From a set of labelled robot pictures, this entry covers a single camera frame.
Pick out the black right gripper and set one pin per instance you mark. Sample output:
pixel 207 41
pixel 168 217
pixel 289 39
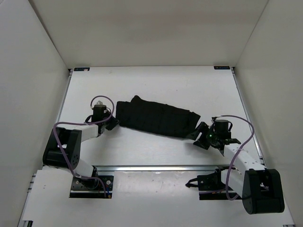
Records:
pixel 202 128

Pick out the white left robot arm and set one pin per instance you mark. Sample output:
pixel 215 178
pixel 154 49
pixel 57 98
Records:
pixel 64 144

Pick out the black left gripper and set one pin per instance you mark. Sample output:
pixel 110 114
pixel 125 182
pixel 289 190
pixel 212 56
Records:
pixel 114 122

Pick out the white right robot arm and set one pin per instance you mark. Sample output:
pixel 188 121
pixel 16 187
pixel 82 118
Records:
pixel 245 178

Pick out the blue left corner label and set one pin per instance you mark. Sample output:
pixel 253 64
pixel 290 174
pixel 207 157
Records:
pixel 81 69

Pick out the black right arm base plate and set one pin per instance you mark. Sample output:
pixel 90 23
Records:
pixel 211 188

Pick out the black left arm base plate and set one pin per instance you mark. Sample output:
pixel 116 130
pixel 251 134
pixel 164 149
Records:
pixel 88 189

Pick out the blue corner label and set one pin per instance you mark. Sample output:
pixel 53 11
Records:
pixel 81 69
pixel 222 68

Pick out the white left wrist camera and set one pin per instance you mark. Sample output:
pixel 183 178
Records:
pixel 99 103

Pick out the blue right corner label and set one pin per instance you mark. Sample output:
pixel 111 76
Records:
pixel 222 68

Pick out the black pleated skirt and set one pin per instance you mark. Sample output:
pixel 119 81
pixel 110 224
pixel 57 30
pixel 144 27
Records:
pixel 157 118

